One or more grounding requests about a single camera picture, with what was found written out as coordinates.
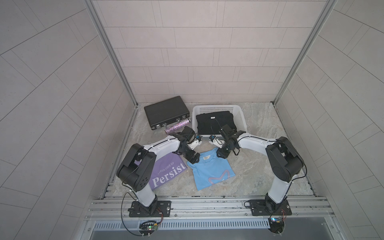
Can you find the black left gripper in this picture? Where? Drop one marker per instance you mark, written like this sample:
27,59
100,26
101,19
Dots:
190,154

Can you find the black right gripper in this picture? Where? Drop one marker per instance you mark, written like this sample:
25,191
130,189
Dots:
223,151

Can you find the black t-shirt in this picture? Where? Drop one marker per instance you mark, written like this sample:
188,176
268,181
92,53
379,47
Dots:
211,123

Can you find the light blue t-shirt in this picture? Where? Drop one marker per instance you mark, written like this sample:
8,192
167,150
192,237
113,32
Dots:
210,170

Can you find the white plastic laundry basket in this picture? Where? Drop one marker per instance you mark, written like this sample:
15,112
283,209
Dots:
239,119

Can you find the purple Persist t-shirt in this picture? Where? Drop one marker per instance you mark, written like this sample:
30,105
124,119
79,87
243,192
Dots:
165,170

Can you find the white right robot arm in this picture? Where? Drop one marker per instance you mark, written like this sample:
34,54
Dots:
284,159

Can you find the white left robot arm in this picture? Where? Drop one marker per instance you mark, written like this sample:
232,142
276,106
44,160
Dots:
138,164

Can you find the purple glitter cylinder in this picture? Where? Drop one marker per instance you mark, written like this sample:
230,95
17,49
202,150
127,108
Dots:
177,126

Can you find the black briefcase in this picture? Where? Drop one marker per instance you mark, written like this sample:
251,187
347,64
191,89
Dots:
166,112

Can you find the right circuit board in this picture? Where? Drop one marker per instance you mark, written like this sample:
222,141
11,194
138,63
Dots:
277,225

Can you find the circuit board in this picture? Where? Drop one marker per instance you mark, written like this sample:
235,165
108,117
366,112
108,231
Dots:
148,228
277,225

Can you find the left circuit board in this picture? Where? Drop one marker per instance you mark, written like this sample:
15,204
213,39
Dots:
148,228

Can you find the aluminium corner profile left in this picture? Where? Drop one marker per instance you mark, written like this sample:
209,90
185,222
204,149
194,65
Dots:
107,44

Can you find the aluminium corner profile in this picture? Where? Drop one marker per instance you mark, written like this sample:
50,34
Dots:
107,44
324,15

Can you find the aluminium corner profile right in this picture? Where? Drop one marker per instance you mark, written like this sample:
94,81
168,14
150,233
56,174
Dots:
324,15

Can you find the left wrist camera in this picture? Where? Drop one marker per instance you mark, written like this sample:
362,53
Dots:
195,142

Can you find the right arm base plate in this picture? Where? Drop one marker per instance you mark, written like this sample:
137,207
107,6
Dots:
268,208

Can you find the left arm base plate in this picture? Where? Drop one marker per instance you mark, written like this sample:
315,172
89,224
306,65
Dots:
156,209

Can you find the aluminium front rail frame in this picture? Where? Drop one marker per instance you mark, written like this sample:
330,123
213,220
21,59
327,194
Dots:
309,214

